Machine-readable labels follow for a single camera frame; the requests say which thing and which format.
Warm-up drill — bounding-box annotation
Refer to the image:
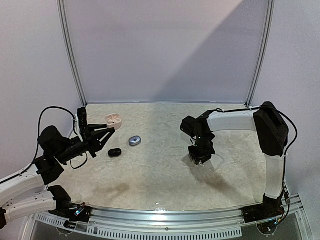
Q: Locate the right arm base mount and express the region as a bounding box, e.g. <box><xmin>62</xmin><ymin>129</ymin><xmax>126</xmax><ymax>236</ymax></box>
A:
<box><xmin>240</xmin><ymin>203</ymin><xmax>289</xmax><ymax>223</ymax></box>

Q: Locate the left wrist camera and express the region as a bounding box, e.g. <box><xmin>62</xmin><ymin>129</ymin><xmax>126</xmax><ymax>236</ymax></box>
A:
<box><xmin>74</xmin><ymin>107</ymin><xmax>88</xmax><ymax>142</ymax></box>

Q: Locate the slotted white cable duct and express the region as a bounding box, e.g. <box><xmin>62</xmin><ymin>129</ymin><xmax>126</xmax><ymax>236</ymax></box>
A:
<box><xmin>30</xmin><ymin>213</ymin><xmax>243</xmax><ymax>240</ymax></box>

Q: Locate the right aluminium frame post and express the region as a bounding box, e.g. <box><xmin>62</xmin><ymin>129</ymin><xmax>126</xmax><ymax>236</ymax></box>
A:
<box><xmin>244</xmin><ymin>0</ymin><xmax>275</xmax><ymax>106</ymax></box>

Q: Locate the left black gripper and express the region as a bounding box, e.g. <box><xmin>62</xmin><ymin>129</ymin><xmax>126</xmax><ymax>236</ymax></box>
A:
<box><xmin>55</xmin><ymin>123</ymin><xmax>114</xmax><ymax>164</ymax></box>

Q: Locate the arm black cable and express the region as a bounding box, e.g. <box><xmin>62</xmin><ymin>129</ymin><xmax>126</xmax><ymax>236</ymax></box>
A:
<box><xmin>0</xmin><ymin>106</ymin><xmax>88</xmax><ymax>183</ymax></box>
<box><xmin>214</xmin><ymin>104</ymin><xmax>299</xmax><ymax>191</ymax></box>

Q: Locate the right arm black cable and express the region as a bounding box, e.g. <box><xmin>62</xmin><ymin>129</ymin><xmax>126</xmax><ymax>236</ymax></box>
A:
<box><xmin>214</xmin><ymin>104</ymin><xmax>299</xmax><ymax>191</ymax></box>

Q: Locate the blue earbud charging case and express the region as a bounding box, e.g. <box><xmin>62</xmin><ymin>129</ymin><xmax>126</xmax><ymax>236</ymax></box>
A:
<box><xmin>128</xmin><ymin>135</ymin><xmax>142</xmax><ymax>147</ymax></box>

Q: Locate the white round charging case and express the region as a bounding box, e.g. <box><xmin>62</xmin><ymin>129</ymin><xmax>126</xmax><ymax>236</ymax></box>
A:
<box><xmin>105</xmin><ymin>113</ymin><xmax>123</xmax><ymax>130</ymax></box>

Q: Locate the black earbud charging case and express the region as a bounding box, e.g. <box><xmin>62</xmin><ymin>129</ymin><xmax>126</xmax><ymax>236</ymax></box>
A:
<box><xmin>107</xmin><ymin>148</ymin><xmax>122</xmax><ymax>158</ymax></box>

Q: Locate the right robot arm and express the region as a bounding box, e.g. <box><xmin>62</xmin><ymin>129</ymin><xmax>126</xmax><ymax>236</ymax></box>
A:
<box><xmin>180</xmin><ymin>101</ymin><xmax>291</xmax><ymax>219</ymax></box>

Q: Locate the left aluminium frame post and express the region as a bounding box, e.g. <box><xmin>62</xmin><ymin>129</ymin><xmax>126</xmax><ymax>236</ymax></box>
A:
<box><xmin>56</xmin><ymin>0</ymin><xmax>88</xmax><ymax>107</ymax></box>

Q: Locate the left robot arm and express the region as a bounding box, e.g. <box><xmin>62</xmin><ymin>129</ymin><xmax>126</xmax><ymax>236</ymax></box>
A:
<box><xmin>0</xmin><ymin>124</ymin><xmax>116</xmax><ymax>228</ymax></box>

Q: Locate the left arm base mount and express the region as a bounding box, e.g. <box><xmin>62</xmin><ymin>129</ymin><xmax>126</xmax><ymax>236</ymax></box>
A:
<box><xmin>48</xmin><ymin>201</ymin><xmax>93</xmax><ymax>223</ymax></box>

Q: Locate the aluminium front rail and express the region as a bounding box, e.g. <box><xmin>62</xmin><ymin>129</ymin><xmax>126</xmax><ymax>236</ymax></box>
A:
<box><xmin>29</xmin><ymin>193</ymin><xmax>303</xmax><ymax>230</ymax></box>

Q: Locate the aluminium frame post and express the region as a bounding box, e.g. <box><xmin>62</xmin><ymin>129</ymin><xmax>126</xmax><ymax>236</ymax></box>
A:
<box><xmin>56</xmin><ymin>0</ymin><xmax>88</xmax><ymax>107</ymax></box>
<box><xmin>244</xmin><ymin>0</ymin><xmax>275</xmax><ymax>106</ymax></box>

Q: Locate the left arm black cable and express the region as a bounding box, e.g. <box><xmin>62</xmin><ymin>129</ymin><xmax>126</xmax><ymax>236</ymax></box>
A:
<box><xmin>0</xmin><ymin>106</ymin><xmax>88</xmax><ymax>183</ymax></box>

